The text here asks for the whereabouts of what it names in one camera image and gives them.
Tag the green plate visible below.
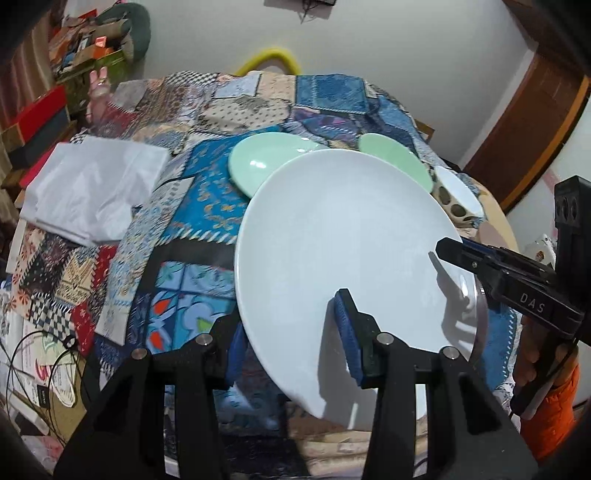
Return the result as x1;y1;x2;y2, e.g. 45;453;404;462
228;132;329;200
358;133;435;193

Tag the large white plate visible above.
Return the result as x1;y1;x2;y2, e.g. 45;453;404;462
233;148;488;430

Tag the red box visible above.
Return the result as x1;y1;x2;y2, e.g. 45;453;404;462
0;85;70;139

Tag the person's right hand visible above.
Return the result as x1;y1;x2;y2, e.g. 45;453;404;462
514;318;575;393

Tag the black cable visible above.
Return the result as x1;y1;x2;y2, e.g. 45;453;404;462
0;323;95;441

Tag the yellow hoop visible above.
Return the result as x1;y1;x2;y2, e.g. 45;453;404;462
235;46;304;77

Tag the person's right forearm orange sleeve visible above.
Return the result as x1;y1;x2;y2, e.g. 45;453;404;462
522;362;583;464

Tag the brown wooden door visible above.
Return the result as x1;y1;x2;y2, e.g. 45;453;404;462
462;0;591;214

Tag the dark grey box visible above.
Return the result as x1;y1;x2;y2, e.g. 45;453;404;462
9;111;78;169

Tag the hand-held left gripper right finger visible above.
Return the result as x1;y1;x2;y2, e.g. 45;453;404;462
329;288;541;480

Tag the white refrigerator with magnets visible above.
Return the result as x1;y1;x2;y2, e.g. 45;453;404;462
523;233;558;269

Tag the pink bunny toy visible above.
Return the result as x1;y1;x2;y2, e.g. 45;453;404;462
85;66;114;124

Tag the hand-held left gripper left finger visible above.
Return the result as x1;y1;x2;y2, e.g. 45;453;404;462
53;314;250;480

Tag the white folded cloth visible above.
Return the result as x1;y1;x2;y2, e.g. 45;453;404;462
21;136;171;248

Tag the white bowl with brown dots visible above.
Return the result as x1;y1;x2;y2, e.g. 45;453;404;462
431;165;485;228

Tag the green box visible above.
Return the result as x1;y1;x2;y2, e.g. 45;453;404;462
54;48;126;95

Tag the patchwork tablecloth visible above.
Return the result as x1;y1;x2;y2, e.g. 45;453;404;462
7;71;523;480

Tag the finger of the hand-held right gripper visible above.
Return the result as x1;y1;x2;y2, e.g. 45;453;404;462
462;237;556;278
435;237;498;297

